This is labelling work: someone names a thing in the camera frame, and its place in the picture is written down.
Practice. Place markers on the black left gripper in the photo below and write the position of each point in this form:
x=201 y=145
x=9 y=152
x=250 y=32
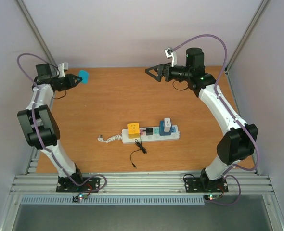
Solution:
x=71 y=83

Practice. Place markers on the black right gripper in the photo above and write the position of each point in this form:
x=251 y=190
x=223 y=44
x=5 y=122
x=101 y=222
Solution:
x=166 y=70

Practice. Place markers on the light blue travel adapter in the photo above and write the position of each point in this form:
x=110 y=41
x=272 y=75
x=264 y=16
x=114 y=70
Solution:
x=84 y=75

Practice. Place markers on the yellow cube adapter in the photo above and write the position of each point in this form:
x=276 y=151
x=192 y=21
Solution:
x=133 y=130

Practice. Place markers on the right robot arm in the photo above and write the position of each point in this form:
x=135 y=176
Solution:
x=238 y=136

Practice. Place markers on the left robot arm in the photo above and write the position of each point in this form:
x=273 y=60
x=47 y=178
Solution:
x=39 y=126

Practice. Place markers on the white charger on blue adapter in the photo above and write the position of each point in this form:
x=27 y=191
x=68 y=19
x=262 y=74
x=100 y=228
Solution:
x=167 y=124

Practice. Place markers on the dark blue cube adapter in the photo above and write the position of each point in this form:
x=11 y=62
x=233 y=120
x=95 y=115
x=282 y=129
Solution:
x=161 y=129

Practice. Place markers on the white power strip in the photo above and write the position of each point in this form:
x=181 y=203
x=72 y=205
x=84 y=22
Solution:
x=155 y=137

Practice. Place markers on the left small circuit board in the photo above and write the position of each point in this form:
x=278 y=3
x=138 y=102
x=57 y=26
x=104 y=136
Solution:
x=79 y=198

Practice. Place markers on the small circuit board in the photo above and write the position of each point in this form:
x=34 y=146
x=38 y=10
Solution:
x=79 y=198
x=212 y=197

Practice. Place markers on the right small circuit board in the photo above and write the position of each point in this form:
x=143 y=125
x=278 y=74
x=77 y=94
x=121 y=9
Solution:
x=212 y=197

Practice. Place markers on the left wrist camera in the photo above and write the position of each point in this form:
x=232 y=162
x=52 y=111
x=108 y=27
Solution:
x=62 y=68

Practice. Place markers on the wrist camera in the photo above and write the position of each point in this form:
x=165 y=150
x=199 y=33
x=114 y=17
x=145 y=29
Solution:
x=170 y=54
x=62 y=68

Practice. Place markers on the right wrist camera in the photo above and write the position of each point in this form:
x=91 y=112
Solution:
x=170 y=54

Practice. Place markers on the black power adapter with cable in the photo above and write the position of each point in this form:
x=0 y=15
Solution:
x=149 y=131

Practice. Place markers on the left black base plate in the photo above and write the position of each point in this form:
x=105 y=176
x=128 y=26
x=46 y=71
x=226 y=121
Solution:
x=65 y=185

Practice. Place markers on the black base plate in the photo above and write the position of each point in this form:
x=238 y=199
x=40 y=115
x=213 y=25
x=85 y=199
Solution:
x=202 y=184
x=65 y=185

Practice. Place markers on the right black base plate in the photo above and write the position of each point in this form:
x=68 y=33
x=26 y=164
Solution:
x=202 y=184

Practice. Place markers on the grey slotted cable duct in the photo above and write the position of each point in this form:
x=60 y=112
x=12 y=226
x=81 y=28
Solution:
x=113 y=200

